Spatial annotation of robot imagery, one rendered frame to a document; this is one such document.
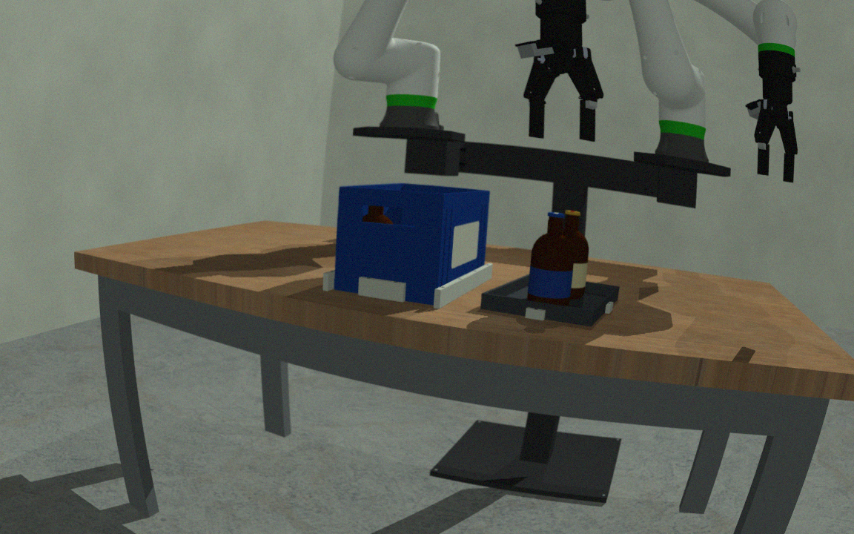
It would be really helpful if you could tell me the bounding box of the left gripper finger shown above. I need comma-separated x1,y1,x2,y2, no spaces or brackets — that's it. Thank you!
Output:
754,99,784,176
777,111,798,182

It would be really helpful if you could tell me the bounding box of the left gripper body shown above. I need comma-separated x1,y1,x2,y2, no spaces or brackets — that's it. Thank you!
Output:
763,76,792,127

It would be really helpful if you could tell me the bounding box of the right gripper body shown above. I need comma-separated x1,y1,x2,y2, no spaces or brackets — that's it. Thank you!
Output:
540,15,582,74

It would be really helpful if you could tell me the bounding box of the brown glass bottle with blue cap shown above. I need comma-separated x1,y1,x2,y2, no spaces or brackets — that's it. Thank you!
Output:
527,212,575,306

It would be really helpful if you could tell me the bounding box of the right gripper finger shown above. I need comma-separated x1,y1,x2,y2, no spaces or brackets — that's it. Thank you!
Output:
555,45,603,142
523,54,560,139

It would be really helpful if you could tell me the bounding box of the brown glass bottle with yellow cap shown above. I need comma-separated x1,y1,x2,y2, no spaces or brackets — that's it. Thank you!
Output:
563,211,589,300

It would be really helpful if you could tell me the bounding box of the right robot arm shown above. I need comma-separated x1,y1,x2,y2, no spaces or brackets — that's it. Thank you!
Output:
334,0,589,131

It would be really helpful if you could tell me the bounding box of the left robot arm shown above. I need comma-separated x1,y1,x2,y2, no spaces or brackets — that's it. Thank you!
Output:
629,0,801,162

